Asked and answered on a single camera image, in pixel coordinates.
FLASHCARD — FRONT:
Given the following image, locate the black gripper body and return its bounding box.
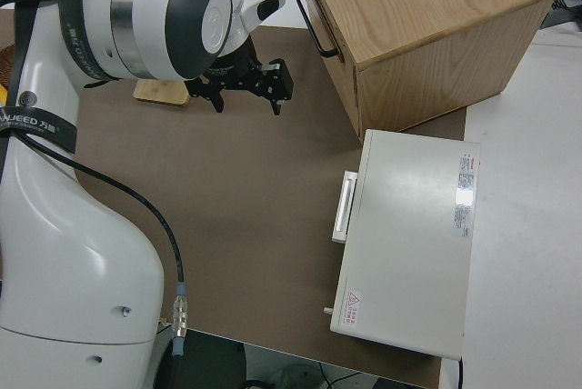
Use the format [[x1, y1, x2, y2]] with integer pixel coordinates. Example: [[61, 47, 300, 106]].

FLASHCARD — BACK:
[[188, 42, 295, 102]]

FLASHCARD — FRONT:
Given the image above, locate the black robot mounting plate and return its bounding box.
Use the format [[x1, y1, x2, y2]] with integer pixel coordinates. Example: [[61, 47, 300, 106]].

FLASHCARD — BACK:
[[152, 327, 247, 389]]

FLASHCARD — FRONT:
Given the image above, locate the bamboo mug tree stand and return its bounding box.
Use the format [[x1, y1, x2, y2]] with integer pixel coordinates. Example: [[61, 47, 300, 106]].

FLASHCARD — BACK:
[[133, 78, 191, 109]]

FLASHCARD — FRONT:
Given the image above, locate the brown table mat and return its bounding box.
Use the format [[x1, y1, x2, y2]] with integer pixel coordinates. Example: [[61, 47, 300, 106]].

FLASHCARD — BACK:
[[0, 9, 469, 389]]

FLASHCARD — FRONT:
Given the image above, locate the light wooden cabinet box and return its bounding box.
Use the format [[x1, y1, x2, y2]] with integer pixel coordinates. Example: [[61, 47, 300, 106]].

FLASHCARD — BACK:
[[295, 0, 559, 135]]

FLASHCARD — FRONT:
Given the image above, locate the white toaster oven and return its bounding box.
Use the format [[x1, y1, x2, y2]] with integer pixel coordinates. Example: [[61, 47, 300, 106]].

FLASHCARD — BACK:
[[329, 128, 482, 360]]

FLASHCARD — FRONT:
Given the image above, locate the black metal cabinet handle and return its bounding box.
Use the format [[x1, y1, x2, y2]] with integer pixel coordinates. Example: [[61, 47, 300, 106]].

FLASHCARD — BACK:
[[295, 0, 340, 57]]

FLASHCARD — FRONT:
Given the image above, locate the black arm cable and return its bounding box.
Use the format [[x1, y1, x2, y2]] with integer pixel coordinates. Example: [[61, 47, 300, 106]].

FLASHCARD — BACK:
[[0, 0, 190, 389]]

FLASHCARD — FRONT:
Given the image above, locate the black velcro strap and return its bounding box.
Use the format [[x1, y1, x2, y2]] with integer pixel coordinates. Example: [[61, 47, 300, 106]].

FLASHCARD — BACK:
[[0, 105, 78, 154], [56, 0, 117, 86]]

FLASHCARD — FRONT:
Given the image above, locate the brown wicker basket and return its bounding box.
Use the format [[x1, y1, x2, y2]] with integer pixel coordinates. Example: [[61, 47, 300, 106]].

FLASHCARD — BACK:
[[0, 45, 17, 90]]

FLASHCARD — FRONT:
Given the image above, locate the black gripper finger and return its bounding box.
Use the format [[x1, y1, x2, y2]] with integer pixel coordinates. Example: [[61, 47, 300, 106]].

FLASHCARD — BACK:
[[206, 87, 226, 115], [267, 90, 287, 117]]

